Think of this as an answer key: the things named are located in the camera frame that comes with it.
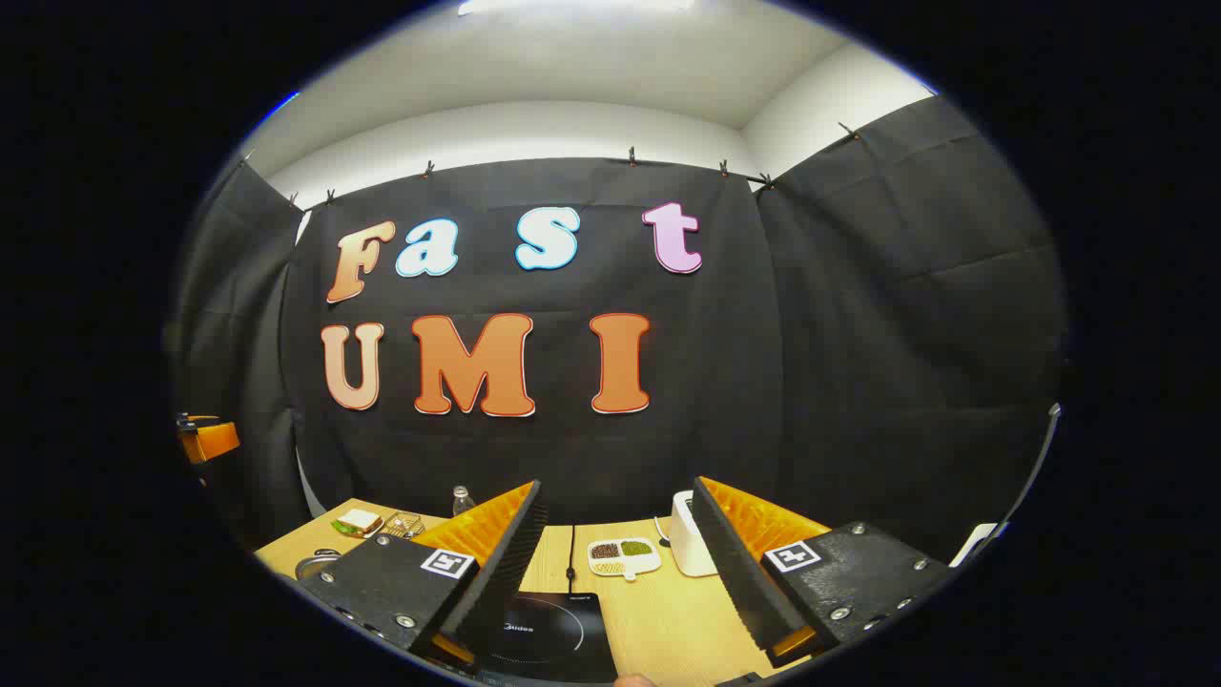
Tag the white toaster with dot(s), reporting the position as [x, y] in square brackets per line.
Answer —
[689, 544]

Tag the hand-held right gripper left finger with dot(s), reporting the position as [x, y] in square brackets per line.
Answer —
[506, 572]

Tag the black induction cooktop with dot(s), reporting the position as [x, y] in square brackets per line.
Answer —
[563, 639]

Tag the sandwich on white plate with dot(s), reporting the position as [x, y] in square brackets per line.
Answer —
[358, 521]

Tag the white divided dish of beans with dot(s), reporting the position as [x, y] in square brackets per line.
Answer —
[625, 558]

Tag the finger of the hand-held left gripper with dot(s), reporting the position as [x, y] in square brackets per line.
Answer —
[212, 441]

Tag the clear plastic water bottle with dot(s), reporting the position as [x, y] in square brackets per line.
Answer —
[463, 503]

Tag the black backdrop cloth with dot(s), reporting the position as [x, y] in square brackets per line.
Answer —
[763, 334]

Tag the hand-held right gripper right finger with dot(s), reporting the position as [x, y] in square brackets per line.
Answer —
[739, 572]

